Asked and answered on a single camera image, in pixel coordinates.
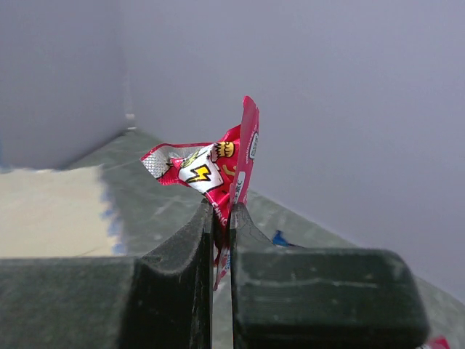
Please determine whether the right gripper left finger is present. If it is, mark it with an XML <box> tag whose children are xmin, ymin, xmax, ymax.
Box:
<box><xmin>1</xmin><ymin>201</ymin><xmax>214</xmax><ymax>348</ymax></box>

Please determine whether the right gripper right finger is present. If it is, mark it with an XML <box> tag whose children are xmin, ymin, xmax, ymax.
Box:
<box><xmin>230</xmin><ymin>204</ymin><xmax>430</xmax><ymax>348</ymax></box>

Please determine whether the blue fruit candy bag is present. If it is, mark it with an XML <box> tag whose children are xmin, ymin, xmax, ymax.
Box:
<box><xmin>272</xmin><ymin>230</ymin><xmax>301</xmax><ymax>248</ymax></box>

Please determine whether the blue checkered paper bag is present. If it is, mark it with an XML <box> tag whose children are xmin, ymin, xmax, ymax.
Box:
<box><xmin>1</xmin><ymin>166</ymin><xmax>127</xmax><ymax>258</ymax></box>

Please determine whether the small red candy sachet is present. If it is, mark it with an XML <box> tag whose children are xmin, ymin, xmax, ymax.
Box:
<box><xmin>140</xmin><ymin>96</ymin><xmax>259</xmax><ymax>289</ymax></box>

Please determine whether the red sweet chilli packet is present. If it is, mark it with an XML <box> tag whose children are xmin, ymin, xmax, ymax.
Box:
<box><xmin>420</xmin><ymin>336</ymin><xmax>450</xmax><ymax>349</ymax></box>

